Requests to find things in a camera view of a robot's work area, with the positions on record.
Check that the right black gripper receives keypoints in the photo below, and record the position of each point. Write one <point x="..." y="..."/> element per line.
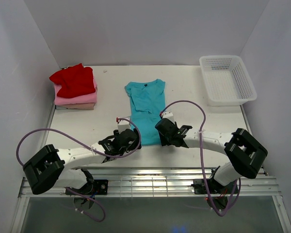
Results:
<point x="164" y="141"/>

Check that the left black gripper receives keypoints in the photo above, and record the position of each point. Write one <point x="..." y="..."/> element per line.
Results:
<point x="135" y="144"/>

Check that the teal t shirt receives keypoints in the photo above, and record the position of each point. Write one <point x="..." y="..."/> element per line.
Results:
<point x="146" y="102"/>

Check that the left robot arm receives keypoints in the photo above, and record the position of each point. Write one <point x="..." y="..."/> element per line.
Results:
<point x="51" y="167"/>

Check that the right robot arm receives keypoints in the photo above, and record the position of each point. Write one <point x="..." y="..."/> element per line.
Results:
<point x="246" y="154"/>

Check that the beige folded t shirt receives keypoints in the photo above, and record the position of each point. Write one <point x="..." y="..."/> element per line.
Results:
<point x="80" y="106"/>

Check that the pink folded t shirt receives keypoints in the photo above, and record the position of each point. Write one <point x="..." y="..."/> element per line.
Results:
<point x="89" y="98"/>

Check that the white plastic basket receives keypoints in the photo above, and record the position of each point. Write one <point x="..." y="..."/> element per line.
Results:
<point x="226" y="80"/>

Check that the red folded t shirt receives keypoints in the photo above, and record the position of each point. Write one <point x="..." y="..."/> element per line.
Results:
<point x="74" y="81"/>

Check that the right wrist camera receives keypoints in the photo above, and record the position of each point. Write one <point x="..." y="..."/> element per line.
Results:
<point x="167" y="115"/>

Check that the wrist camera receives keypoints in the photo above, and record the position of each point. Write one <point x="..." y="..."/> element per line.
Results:
<point x="167" y="115"/>
<point x="122" y="125"/>

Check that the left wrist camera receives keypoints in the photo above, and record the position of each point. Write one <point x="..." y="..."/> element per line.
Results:
<point x="122" y="125"/>

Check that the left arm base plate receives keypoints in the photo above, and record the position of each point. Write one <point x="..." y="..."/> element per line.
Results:
<point x="99" y="186"/>

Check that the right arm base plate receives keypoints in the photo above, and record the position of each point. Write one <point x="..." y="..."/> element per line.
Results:
<point x="203" y="186"/>

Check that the aluminium frame rail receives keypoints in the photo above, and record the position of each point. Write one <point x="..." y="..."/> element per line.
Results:
<point x="154" y="171"/>

